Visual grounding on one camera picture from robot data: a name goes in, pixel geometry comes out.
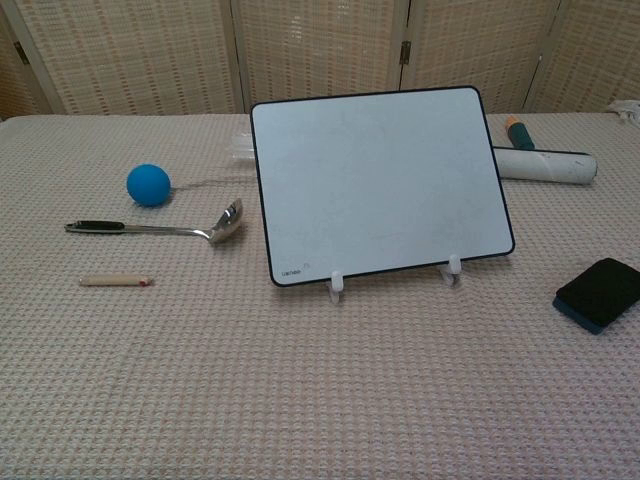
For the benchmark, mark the black blue eraser sponge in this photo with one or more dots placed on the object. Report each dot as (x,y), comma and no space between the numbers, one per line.
(600,292)

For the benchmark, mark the white crumpled cloth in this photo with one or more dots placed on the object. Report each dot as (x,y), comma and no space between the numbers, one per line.
(627,111)

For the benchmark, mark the beige waffle-weave tablecloth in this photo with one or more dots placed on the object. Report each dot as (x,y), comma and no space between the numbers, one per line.
(200,360)

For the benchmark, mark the clear plastic easel stand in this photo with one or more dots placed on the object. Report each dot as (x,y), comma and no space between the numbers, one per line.
(336,288)

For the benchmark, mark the blue ball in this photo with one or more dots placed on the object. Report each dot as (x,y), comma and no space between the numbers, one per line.
(148,184)

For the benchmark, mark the white lint roller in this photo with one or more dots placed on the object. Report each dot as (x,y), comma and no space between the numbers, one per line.
(545,162)

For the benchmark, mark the woven folding screen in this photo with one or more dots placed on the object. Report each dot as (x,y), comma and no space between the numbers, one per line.
(320,50)

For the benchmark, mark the beige pen with red tip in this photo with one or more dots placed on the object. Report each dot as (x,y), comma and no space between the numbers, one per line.
(116,280)

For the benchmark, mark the white dry-erase board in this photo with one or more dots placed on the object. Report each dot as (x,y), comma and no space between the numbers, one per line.
(380,185)

